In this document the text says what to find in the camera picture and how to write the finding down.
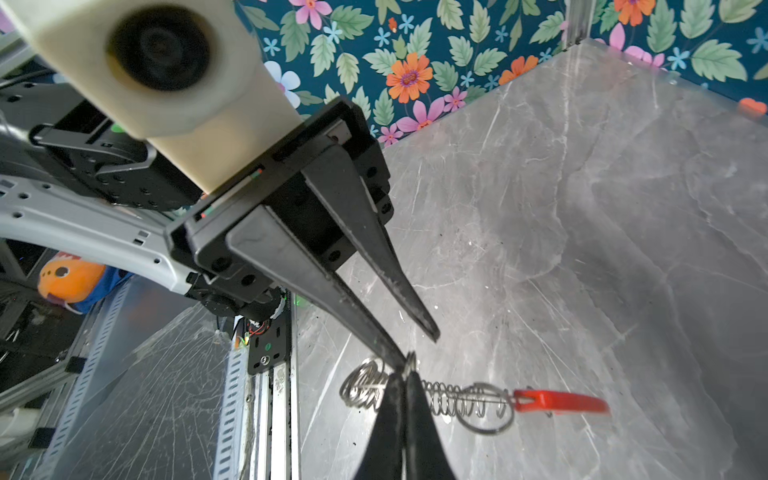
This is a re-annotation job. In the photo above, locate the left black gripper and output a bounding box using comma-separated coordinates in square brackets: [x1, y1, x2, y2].
[165, 97, 440, 369]

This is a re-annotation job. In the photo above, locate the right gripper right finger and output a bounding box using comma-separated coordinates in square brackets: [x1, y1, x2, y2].
[404, 371, 456, 480]

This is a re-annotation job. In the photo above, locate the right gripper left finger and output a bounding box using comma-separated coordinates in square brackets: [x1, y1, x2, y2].
[354, 373, 406, 480]

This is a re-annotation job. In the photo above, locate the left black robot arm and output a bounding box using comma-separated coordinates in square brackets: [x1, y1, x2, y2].
[1, 72, 440, 367]

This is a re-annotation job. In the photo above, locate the orange blue plush toy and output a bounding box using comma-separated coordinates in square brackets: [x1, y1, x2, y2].
[37, 252, 132, 315]

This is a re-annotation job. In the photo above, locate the aluminium front rail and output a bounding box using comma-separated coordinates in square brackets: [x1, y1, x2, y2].
[212, 341, 300, 480]

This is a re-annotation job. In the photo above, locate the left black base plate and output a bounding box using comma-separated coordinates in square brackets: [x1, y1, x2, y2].
[246, 296, 292, 375]

